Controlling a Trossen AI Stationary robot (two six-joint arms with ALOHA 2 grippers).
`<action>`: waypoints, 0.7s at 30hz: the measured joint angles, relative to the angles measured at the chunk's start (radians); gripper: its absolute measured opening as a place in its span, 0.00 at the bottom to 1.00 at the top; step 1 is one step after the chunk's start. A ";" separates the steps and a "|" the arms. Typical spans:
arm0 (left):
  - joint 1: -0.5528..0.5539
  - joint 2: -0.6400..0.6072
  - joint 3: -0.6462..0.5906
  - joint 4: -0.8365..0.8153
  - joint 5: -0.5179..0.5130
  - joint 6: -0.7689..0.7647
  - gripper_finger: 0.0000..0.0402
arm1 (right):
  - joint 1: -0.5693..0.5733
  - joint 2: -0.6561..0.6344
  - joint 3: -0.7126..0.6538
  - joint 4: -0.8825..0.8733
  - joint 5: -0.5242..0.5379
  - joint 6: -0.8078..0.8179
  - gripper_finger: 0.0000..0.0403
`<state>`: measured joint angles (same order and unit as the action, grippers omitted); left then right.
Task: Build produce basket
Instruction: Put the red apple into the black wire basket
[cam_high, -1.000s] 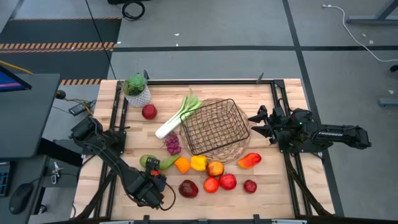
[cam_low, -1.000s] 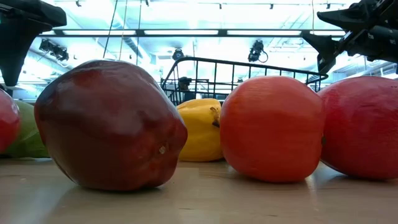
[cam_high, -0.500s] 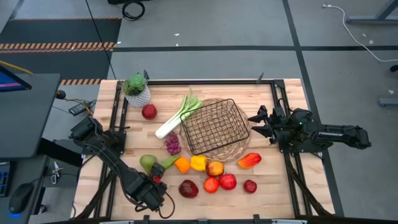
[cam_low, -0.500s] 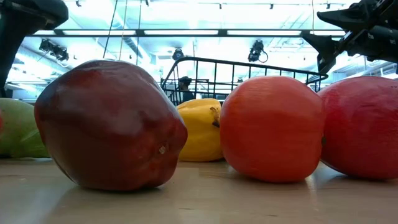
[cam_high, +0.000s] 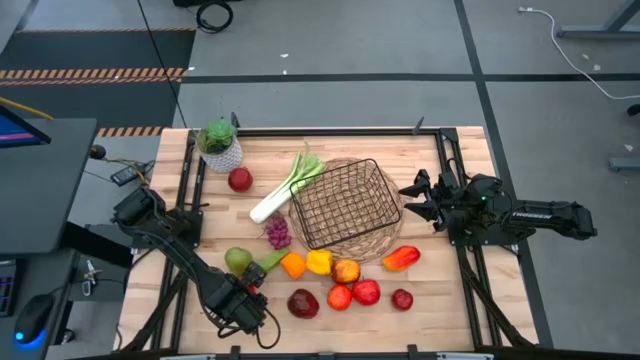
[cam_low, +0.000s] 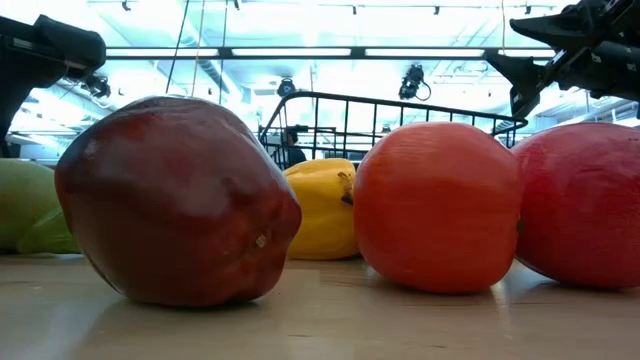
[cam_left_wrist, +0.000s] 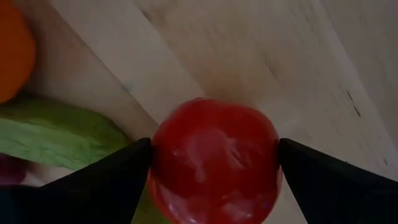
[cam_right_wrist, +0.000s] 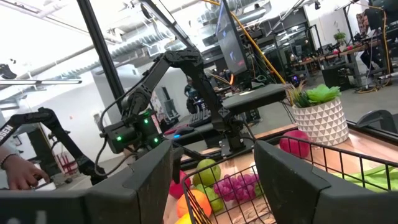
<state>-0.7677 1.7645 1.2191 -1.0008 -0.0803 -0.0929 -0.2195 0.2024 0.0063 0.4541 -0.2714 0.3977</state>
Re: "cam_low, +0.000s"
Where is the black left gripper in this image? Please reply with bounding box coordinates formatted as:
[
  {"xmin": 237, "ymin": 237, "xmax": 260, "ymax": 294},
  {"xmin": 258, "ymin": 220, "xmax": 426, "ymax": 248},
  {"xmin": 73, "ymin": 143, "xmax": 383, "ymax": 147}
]
[{"xmin": 0, "ymin": 13, "xmax": 108, "ymax": 77}]

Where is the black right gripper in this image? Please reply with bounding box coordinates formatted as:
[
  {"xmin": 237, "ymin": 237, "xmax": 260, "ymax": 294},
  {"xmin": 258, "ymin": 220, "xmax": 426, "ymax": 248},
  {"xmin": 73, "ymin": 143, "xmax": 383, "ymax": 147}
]
[{"xmin": 484, "ymin": 0, "xmax": 640, "ymax": 120}]

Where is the green pear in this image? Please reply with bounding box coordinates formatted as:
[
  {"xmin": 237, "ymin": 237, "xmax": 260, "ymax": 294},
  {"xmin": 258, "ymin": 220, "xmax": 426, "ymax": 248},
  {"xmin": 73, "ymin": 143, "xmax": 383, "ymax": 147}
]
[{"xmin": 0, "ymin": 157, "xmax": 57, "ymax": 253}]

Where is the orange-red apple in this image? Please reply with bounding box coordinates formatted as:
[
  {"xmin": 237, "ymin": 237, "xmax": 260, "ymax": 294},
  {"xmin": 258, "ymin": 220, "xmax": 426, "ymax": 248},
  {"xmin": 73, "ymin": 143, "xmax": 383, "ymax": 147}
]
[{"xmin": 352, "ymin": 121, "xmax": 524, "ymax": 295}]

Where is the dark red apple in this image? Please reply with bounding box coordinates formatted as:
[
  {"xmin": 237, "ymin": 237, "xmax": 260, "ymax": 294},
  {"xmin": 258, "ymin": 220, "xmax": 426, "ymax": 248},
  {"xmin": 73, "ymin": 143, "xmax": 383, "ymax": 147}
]
[{"xmin": 53, "ymin": 95, "xmax": 303, "ymax": 307}]

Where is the black ceiling fixture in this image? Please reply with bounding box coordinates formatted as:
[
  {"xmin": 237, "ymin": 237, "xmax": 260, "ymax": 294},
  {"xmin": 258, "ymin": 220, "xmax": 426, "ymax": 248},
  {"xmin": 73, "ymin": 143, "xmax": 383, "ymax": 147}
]
[{"xmin": 79, "ymin": 73, "xmax": 112, "ymax": 100}]

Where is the red round fruit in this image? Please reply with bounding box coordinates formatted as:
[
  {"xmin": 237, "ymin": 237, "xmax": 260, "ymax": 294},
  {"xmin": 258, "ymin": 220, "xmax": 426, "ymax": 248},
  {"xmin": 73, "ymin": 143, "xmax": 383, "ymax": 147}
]
[{"xmin": 510, "ymin": 122, "xmax": 640, "ymax": 291}]

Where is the black ceiling spotlight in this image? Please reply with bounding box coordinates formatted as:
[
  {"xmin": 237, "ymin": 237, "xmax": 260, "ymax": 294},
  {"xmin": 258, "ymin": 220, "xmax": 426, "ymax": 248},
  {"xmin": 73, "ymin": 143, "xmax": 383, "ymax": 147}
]
[{"xmin": 276, "ymin": 77, "xmax": 298, "ymax": 99}]

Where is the person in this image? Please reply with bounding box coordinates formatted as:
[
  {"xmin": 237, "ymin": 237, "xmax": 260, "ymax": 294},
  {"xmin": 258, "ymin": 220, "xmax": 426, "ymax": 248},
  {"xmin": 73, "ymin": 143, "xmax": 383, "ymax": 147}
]
[{"xmin": 280, "ymin": 127, "xmax": 308, "ymax": 169}]

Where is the yellow bell pepper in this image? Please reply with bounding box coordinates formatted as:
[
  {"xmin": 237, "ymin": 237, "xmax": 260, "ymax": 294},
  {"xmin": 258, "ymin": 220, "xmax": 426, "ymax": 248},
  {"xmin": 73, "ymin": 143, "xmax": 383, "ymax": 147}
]
[{"xmin": 283, "ymin": 158, "xmax": 361, "ymax": 261}]

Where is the black hanging cable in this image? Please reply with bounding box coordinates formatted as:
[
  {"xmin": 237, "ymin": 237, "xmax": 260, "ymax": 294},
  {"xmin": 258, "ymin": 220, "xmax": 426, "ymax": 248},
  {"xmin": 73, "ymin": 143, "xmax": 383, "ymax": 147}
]
[{"xmin": 164, "ymin": 0, "xmax": 192, "ymax": 96}]

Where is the black overhead camera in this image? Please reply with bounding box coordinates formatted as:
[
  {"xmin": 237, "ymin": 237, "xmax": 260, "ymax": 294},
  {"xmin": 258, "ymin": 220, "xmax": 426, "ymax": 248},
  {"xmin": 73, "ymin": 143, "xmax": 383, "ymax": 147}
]
[{"xmin": 398, "ymin": 63, "xmax": 432, "ymax": 102}]

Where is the thin orange hanging cable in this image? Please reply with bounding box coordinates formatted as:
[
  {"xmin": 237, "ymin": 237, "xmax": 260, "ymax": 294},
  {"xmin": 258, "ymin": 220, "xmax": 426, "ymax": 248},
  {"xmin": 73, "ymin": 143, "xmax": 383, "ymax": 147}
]
[{"xmin": 191, "ymin": 0, "xmax": 207, "ymax": 98}]

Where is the thin dark hanging cable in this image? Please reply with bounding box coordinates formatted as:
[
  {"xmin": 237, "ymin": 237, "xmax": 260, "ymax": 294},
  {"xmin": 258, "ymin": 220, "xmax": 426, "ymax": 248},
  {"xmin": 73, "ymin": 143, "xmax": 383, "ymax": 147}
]
[{"xmin": 218, "ymin": 0, "xmax": 229, "ymax": 106}]

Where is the black overhead frame bar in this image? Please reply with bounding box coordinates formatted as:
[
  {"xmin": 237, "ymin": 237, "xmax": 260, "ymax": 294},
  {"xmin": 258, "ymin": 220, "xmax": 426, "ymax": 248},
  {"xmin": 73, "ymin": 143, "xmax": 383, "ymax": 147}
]
[{"xmin": 104, "ymin": 46, "xmax": 557, "ymax": 61}]

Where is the black wire basket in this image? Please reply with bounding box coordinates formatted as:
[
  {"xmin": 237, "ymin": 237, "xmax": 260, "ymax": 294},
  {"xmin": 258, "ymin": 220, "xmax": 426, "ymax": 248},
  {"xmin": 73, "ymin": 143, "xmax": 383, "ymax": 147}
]
[{"xmin": 257, "ymin": 91, "xmax": 530, "ymax": 171}]

